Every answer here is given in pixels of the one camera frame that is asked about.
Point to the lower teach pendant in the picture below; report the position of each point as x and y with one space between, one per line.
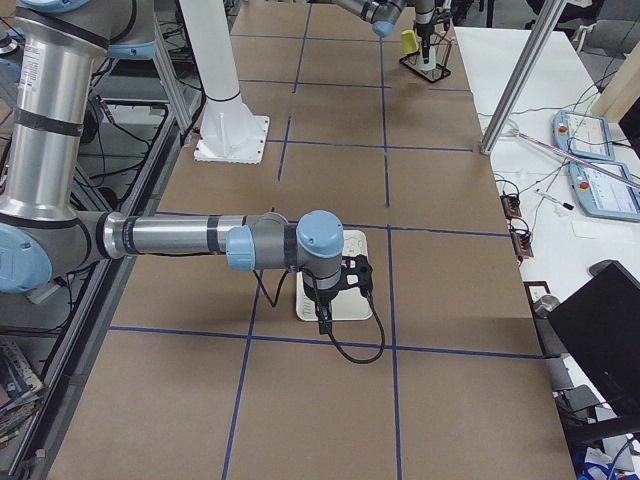
601 196

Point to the teach pendant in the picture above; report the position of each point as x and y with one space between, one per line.
583 135
601 196

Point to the light green cup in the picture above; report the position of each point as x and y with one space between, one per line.
428 66

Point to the metal cylinder can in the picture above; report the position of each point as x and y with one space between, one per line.
544 305

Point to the lower orange connector box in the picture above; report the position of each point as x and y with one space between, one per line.
522 243

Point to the yellow cup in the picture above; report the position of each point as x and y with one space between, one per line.
409 42

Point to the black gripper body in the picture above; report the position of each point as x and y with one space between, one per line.
424 34
320 299

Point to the white camera pedestal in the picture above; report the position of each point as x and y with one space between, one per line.
229 131

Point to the aluminium frame post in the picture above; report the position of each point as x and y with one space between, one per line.
536 41

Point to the upper teach pendant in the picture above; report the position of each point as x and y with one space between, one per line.
583 135

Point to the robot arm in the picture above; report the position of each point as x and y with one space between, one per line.
383 15
43 236

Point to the orange connector box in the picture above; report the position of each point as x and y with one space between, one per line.
522 243
511 206

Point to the cream bear tray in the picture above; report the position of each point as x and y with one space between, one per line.
349 305

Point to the black wire cup rack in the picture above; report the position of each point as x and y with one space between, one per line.
440 50

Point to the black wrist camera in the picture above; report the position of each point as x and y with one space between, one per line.
356 272
442 18

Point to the black monitor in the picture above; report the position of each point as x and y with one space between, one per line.
599 327

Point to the black marker pen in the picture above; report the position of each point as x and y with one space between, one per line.
554 200

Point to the stack of magazines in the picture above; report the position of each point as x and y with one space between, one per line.
20 389

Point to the upper orange connector box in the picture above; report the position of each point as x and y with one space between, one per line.
511 206

